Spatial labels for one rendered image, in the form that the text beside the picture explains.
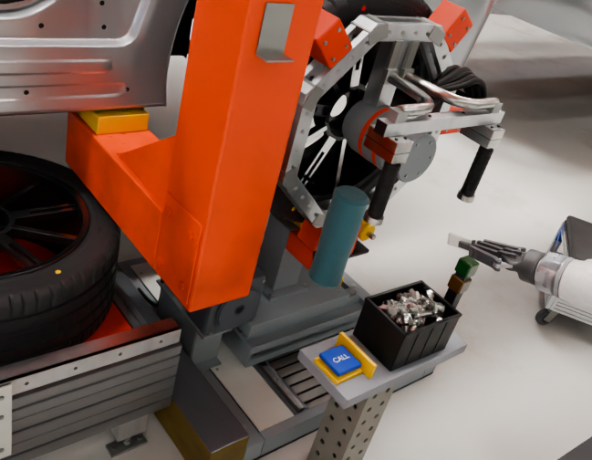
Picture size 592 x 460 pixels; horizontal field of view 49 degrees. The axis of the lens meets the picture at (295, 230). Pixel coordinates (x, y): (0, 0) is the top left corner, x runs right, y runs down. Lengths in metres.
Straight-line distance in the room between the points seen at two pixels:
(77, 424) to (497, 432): 1.29
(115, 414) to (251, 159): 0.74
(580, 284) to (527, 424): 0.97
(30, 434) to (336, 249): 0.80
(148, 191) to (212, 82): 0.38
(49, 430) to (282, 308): 0.75
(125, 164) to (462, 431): 1.30
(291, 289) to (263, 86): 0.97
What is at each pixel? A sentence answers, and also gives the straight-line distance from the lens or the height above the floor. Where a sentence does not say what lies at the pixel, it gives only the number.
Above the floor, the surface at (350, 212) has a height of 0.71.
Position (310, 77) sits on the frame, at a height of 0.98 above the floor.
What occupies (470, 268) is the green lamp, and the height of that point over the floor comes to 0.65.
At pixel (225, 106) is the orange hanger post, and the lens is 1.17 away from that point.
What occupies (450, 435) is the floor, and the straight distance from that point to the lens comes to 2.14.
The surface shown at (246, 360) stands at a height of 0.12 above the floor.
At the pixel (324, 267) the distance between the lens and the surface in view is 1.62.
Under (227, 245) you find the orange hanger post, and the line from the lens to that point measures 1.34.
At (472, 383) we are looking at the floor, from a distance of 2.36.
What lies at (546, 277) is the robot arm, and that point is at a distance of 1.47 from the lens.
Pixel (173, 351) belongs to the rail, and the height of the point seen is 0.32.
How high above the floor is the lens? 1.44
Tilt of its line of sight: 31 degrees down
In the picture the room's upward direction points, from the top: 16 degrees clockwise
